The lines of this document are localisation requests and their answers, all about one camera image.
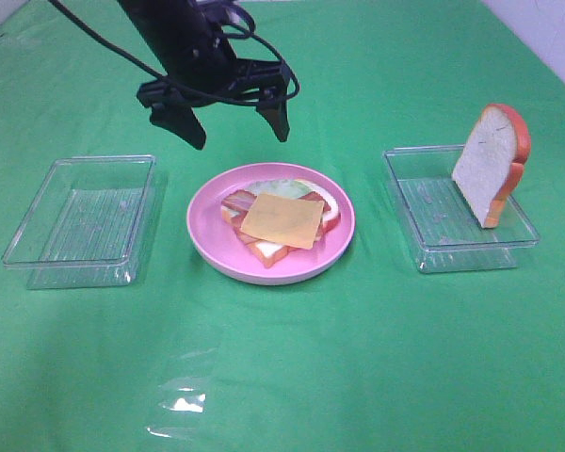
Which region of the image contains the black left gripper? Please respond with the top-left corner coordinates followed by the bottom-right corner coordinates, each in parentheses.
top-left (137, 20), bottom-right (293, 150)

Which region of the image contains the dark bacon strip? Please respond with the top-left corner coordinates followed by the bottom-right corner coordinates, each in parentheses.
top-left (221, 189), bottom-right (257, 212)

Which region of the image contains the green lettuce leaf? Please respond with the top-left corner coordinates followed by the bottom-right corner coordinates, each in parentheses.
top-left (244, 179), bottom-right (312, 199)

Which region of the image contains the pink bacon strip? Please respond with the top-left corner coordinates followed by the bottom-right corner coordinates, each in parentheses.
top-left (233, 190), bottom-right (333, 246)

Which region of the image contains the yellow cheese slice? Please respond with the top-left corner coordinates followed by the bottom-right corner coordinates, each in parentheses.
top-left (240, 191), bottom-right (327, 250)

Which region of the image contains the bread slice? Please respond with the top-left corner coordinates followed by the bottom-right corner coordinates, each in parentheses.
top-left (220, 179), bottom-right (341, 268)
top-left (451, 103), bottom-right (531, 229)

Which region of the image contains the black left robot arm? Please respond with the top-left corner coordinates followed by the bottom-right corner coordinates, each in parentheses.
top-left (120, 1), bottom-right (297, 150)

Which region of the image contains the pink round plate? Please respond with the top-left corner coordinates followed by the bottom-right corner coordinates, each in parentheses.
top-left (186, 162), bottom-right (356, 285)

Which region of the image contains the clear left plastic tray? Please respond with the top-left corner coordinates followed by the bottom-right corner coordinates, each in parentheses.
top-left (2, 154), bottom-right (157, 289)

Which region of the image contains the clear plastic tray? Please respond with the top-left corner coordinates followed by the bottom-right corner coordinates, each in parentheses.
top-left (382, 144), bottom-right (540, 273)
top-left (2, 154), bottom-right (157, 289)

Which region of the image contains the clear right plastic tray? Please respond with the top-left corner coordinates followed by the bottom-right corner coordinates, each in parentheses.
top-left (382, 144), bottom-right (540, 273)

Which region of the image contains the green tablecloth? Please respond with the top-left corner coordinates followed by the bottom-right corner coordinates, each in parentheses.
top-left (0, 1), bottom-right (565, 451)

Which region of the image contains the clear plastic film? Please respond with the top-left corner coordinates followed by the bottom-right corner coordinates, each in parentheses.
top-left (146, 340), bottom-right (219, 449)

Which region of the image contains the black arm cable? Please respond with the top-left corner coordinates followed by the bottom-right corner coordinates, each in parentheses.
top-left (46, 0), bottom-right (301, 105)

